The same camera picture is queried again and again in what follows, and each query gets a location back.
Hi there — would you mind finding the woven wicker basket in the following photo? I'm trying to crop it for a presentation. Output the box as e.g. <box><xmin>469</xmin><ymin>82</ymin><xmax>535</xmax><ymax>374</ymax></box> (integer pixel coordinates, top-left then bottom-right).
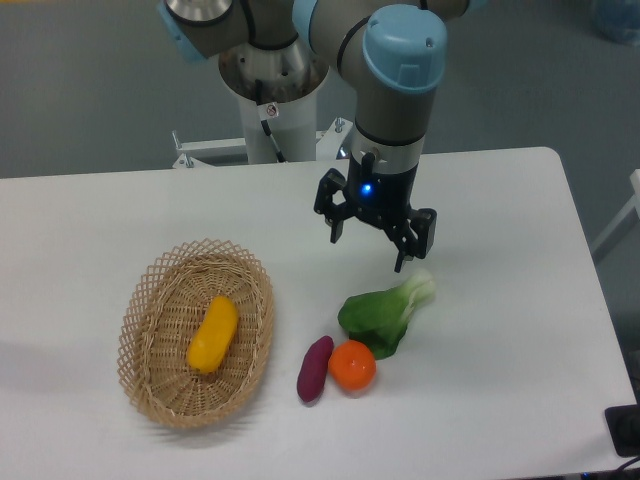
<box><xmin>117</xmin><ymin>239</ymin><xmax>275</xmax><ymax>428</ymax></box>

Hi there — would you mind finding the white frame at right edge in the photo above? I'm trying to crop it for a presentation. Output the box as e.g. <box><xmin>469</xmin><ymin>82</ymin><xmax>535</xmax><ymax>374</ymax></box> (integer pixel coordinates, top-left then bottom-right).
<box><xmin>590</xmin><ymin>169</ymin><xmax>639</xmax><ymax>264</ymax></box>

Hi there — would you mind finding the orange tangerine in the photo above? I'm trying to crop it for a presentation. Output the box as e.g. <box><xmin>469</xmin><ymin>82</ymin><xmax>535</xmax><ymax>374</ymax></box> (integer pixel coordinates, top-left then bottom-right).
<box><xmin>328</xmin><ymin>340</ymin><xmax>377</xmax><ymax>392</ymax></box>

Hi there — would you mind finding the black device at table edge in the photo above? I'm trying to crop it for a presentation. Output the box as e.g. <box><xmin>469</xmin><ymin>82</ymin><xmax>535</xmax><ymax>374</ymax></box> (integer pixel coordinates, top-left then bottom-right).
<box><xmin>604</xmin><ymin>404</ymin><xmax>639</xmax><ymax>457</ymax></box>

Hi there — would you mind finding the yellow mango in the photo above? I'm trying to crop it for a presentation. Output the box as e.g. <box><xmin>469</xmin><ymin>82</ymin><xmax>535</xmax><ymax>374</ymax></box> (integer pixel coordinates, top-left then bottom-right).
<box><xmin>186</xmin><ymin>296</ymin><xmax>239</xmax><ymax>374</ymax></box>

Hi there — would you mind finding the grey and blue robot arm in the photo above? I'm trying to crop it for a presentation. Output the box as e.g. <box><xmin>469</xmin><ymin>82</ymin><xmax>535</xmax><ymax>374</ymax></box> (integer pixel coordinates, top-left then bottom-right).
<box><xmin>157</xmin><ymin>1</ymin><xmax>475</xmax><ymax>262</ymax></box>

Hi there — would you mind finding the blue bag in corner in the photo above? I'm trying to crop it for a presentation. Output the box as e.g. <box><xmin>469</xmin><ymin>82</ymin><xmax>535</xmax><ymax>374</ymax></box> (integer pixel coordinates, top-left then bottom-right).
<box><xmin>590</xmin><ymin>0</ymin><xmax>639</xmax><ymax>47</ymax></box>

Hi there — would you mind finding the green bok choy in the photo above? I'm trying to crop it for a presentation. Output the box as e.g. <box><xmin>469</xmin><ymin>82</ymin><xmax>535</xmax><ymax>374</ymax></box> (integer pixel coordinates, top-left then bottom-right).
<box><xmin>337</xmin><ymin>270</ymin><xmax>436</xmax><ymax>360</ymax></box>

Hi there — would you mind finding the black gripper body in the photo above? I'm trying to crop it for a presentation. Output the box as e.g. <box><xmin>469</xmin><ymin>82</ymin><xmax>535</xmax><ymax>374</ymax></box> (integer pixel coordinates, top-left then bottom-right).
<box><xmin>343</xmin><ymin>157</ymin><xmax>417</xmax><ymax>231</ymax></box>

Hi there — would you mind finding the purple sweet potato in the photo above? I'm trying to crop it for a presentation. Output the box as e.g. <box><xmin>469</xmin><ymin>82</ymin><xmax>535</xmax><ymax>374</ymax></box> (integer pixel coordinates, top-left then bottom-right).
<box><xmin>296</xmin><ymin>335</ymin><xmax>334</xmax><ymax>403</ymax></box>

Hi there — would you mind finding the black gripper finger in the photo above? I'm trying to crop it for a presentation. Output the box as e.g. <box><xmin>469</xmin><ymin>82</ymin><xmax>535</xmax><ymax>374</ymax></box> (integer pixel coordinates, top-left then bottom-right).
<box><xmin>314</xmin><ymin>168</ymin><xmax>356</xmax><ymax>244</ymax></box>
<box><xmin>384</xmin><ymin>208</ymin><xmax>437</xmax><ymax>273</ymax></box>

